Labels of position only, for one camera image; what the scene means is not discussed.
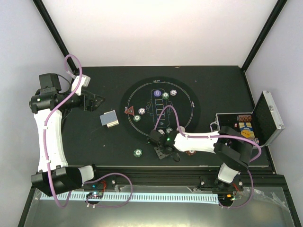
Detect green chips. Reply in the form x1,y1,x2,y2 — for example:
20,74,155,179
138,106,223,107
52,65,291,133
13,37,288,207
133,115,141,122
162,92,169,100
165,127,173,134

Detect green chip stack source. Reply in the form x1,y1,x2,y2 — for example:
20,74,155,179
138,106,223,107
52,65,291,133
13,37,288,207
133,149,143,157

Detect red triangular button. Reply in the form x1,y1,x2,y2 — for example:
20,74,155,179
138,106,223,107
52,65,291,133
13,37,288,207
124,106,135,116

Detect purple round button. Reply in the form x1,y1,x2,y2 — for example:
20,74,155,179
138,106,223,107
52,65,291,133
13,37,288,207
153,90,162,97

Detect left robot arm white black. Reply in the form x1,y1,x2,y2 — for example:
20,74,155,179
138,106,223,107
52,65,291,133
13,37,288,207
29,73,105,196

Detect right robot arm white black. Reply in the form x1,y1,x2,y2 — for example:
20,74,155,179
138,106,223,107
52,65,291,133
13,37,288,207
147,126,254,191

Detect brown orange chip stack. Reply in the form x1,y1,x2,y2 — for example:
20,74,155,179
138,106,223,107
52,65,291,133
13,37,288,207
185,150,196,156

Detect round black poker mat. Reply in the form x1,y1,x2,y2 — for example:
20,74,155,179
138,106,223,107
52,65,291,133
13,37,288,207
118,77,201,143

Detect light blue slotted strip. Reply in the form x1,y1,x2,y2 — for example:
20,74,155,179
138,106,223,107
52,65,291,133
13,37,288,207
40,191,219,204

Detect right circuit board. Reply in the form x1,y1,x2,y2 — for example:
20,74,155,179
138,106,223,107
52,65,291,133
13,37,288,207
222,193,242,201

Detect circuit board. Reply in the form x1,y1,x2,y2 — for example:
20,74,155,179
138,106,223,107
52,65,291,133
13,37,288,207
86,192,103,199
222,193,242,201

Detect left circuit board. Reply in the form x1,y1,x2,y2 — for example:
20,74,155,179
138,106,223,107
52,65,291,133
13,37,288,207
86,192,103,199

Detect boxed card deck in case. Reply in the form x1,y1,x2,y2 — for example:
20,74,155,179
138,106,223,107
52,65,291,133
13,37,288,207
239,122,255,139

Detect brown chip row in case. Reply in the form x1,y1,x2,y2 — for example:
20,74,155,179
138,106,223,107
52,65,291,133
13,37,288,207
237,114,252,122

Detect aluminium poker case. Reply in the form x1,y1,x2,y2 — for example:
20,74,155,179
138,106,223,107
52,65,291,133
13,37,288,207
210,91,285,147

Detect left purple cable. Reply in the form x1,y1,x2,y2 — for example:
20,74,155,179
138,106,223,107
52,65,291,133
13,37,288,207
44,54,133,209

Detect black aluminium rail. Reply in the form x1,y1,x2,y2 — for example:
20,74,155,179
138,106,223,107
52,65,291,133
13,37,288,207
93,165,224,187

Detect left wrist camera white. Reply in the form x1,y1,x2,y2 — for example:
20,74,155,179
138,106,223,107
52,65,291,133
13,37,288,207
71,75,90,96

